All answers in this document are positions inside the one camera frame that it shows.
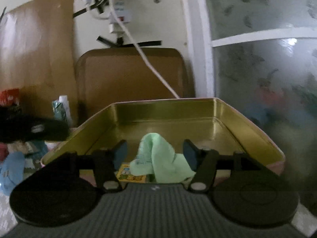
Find small yellow card box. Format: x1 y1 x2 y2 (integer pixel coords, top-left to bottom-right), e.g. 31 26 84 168
116 163 156 183

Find pink rectangular tin box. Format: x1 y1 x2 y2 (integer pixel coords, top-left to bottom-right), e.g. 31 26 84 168
41 98 286 174

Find white power cable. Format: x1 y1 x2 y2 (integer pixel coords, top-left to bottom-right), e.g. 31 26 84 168
108 0 181 100

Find light green cloth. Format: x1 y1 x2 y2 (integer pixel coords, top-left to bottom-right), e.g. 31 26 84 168
130 133 196 184

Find green drink carton white cap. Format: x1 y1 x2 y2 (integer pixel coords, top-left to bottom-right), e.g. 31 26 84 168
52 95 73 127

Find light blue cloth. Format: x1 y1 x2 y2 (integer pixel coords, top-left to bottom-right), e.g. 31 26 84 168
1 152 25 196

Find brown tray leaning on wall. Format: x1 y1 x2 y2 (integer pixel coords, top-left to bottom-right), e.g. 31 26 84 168
75 47 195 124

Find white power strip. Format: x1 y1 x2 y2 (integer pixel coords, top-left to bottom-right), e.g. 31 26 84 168
109 0 132 34

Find frosted glass door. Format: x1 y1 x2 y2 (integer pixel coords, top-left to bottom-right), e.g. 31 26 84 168
182 0 316 207

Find red cereal box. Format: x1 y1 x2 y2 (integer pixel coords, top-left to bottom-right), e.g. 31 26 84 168
0 89 20 107

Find brown cardboard sheet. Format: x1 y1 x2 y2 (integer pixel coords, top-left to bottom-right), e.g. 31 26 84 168
1 0 78 124

